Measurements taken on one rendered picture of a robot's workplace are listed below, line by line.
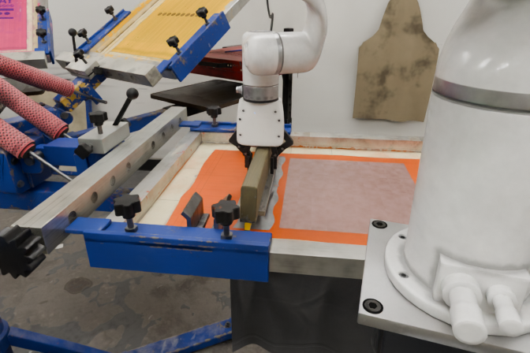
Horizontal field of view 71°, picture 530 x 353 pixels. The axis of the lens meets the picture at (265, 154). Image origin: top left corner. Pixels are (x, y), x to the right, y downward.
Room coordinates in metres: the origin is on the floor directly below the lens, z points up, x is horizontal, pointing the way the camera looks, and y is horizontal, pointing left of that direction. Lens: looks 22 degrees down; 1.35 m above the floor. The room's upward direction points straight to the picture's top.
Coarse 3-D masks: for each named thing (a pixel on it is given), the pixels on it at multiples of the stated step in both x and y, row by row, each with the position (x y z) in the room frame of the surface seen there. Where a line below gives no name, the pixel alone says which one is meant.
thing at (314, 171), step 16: (208, 160) 0.92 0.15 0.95; (224, 160) 0.92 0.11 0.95; (240, 160) 0.92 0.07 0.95; (288, 160) 0.92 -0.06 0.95; (304, 160) 0.92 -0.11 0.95; (320, 160) 0.92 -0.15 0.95; (336, 160) 0.92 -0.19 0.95; (352, 160) 0.92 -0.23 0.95; (368, 160) 0.92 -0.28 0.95; (384, 160) 0.92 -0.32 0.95; (400, 160) 0.92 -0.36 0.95; (416, 160) 0.92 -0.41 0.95; (208, 176) 0.82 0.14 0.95; (224, 176) 0.82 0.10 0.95; (240, 176) 0.82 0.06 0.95; (288, 176) 0.82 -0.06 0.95; (304, 176) 0.82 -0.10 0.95; (320, 176) 0.82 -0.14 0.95; (336, 176) 0.82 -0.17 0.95; (352, 176) 0.82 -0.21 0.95; (368, 176) 0.82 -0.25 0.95; (384, 176) 0.82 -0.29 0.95; (400, 176) 0.82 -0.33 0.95; (416, 176) 0.82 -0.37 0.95; (400, 192) 0.73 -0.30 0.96
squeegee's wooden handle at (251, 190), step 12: (264, 156) 0.71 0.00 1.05; (252, 168) 0.65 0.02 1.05; (264, 168) 0.67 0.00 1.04; (252, 180) 0.60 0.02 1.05; (264, 180) 0.69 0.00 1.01; (252, 192) 0.57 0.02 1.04; (240, 204) 0.58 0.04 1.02; (252, 204) 0.57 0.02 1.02; (240, 216) 0.57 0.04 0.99; (252, 216) 0.57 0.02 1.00
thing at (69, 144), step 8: (48, 144) 0.81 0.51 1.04; (56, 144) 0.81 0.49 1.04; (64, 144) 0.81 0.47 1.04; (72, 144) 0.81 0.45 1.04; (48, 152) 0.80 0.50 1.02; (56, 152) 0.80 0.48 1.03; (64, 152) 0.80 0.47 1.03; (72, 152) 0.79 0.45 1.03; (48, 160) 0.80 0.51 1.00; (56, 160) 0.80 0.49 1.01; (64, 160) 0.80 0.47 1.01; (72, 160) 0.80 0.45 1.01; (88, 160) 0.79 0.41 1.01; (96, 160) 0.79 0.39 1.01
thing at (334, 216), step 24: (192, 192) 0.74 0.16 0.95; (216, 192) 0.74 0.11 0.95; (240, 192) 0.74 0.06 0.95; (288, 192) 0.73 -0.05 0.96; (312, 192) 0.73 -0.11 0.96; (336, 192) 0.73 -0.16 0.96; (360, 192) 0.73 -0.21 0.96; (384, 192) 0.73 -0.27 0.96; (288, 216) 0.64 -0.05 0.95; (312, 216) 0.64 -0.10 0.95; (336, 216) 0.64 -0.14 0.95; (360, 216) 0.64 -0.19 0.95; (384, 216) 0.64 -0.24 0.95; (408, 216) 0.64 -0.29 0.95; (312, 240) 0.56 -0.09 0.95; (336, 240) 0.56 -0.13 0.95; (360, 240) 0.56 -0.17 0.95
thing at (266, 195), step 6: (270, 168) 0.79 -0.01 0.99; (270, 174) 0.76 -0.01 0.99; (270, 180) 0.73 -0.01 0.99; (270, 186) 0.70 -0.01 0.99; (264, 192) 0.67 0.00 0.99; (270, 192) 0.69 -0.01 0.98; (240, 198) 0.65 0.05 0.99; (264, 198) 0.65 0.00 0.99; (264, 204) 0.63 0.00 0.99; (264, 210) 0.60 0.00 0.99
